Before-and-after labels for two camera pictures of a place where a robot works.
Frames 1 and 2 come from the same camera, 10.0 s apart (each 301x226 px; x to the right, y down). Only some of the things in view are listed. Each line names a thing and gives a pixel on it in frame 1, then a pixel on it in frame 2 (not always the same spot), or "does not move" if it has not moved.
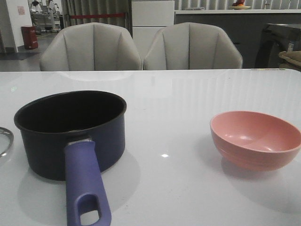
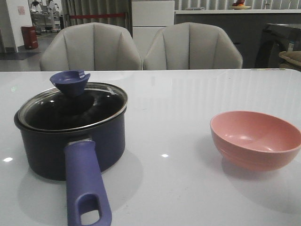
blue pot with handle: [75, 136] does not move
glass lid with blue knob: [6, 140] → [73, 104]
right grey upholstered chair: [188, 45] does not move
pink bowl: [254, 141] does not move
